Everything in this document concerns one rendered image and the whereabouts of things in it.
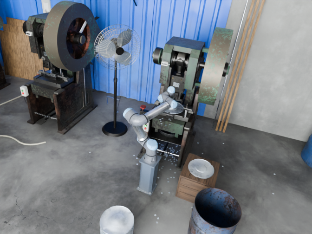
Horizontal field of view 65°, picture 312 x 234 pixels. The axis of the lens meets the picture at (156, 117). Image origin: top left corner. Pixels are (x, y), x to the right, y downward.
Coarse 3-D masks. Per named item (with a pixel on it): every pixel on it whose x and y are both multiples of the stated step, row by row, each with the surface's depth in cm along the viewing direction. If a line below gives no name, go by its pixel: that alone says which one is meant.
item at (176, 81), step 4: (176, 72) 281; (172, 76) 279; (176, 76) 277; (180, 76) 278; (172, 80) 281; (176, 80) 280; (180, 80) 278; (172, 84) 284; (176, 84) 282; (180, 84) 281; (176, 88) 285; (180, 88) 283; (176, 92) 286; (180, 92) 286; (176, 96) 285; (180, 96) 288
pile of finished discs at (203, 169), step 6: (192, 162) 278; (198, 162) 279; (204, 162) 280; (192, 168) 271; (198, 168) 271; (204, 168) 272; (210, 168) 274; (192, 174) 264; (198, 174) 264; (204, 174) 265; (210, 174) 266
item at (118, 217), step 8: (112, 208) 219; (120, 208) 220; (104, 216) 212; (112, 216) 212; (120, 216) 213; (128, 216) 214; (104, 224) 206; (112, 224) 206; (120, 224) 207; (128, 224) 208; (104, 232) 200; (112, 232) 201; (120, 232) 202
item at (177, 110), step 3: (177, 105) 299; (180, 105) 300; (174, 108) 292; (177, 108) 294; (180, 108) 294; (183, 108) 295; (165, 111) 284; (168, 111) 285; (171, 111) 286; (174, 111) 287; (177, 111) 287; (180, 111) 288
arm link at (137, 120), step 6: (168, 102) 234; (174, 102) 233; (156, 108) 229; (162, 108) 230; (168, 108) 234; (138, 114) 225; (144, 114) 224; (150, 114) 225; (156, 114) 228; (132, 120) 222; (138, 120) 221; (144, 120) 222
